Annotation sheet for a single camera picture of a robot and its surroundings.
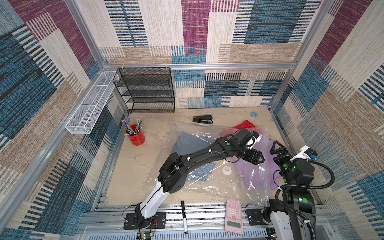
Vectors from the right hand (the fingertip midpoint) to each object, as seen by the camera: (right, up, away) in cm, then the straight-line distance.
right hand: (278, 149), depth 72 cm
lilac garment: (-6, -14, +2) cm, 15 cm away
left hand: (-7, -5, +3) cm, 9 cm away
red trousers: (-3, +12, +37) cm, 39 cm away
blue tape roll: (+7, +19, +46) cm, 50 cm away
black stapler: (-32, +15, +39) cm, 53 cm away
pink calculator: (-21, -34, 0) cm, 40 cm away
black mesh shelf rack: (-74, +37, +36) cm, 91 cm away
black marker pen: (-45, -34, +1) cm, 56 cm away
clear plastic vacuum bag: (-17, -19, +13) cm, 28 cm away
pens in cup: (-75, +10, +21) cm, 78 cm away
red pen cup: (-77, +2, +28) cm, 82 cm away
